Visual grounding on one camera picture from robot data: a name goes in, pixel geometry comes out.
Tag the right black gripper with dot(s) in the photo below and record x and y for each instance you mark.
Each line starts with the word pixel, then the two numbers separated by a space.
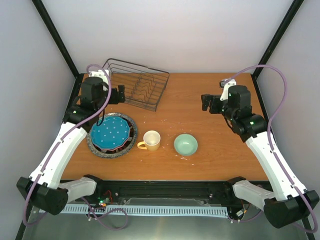
pixel 205 103

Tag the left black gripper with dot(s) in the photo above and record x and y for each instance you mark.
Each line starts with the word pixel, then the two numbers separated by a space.
pixel 115 99

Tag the black wire dish rack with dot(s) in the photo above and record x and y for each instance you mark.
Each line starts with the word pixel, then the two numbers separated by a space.
pixel 143 85

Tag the green ceramic bowl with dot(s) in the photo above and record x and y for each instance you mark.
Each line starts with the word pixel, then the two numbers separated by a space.
pixel 185 144

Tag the yellow mug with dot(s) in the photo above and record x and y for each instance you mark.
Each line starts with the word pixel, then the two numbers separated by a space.
pixel 151 141

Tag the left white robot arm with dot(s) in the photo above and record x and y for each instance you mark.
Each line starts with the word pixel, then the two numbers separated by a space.
pixel 43 189

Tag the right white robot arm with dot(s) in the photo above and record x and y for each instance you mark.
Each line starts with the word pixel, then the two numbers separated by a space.
pixel 289 200

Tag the blue dotted plate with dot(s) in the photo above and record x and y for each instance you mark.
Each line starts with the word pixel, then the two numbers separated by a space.
pixel 111 134

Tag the pink plate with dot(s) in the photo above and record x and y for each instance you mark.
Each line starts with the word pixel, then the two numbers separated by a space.
pixel 117 149

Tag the grey speckled large plate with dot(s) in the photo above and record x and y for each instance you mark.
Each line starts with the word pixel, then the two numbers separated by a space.
pixel 123 151

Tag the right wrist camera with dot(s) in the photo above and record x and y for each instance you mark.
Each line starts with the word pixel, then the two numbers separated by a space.
pixel 225 84

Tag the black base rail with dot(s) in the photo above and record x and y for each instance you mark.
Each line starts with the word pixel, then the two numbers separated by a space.
pixel 213 192

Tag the left black frame post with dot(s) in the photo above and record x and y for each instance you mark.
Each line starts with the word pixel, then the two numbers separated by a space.
pixel 47 20

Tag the black frame post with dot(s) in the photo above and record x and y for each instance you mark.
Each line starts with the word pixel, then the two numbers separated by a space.
pixel 47 20
pixel 282 28

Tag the light blue cable duct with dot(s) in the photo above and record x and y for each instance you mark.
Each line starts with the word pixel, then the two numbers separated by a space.
pixel 164 211

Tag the right black frame post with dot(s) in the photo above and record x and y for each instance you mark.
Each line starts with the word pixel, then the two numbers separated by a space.
pixel 282 28

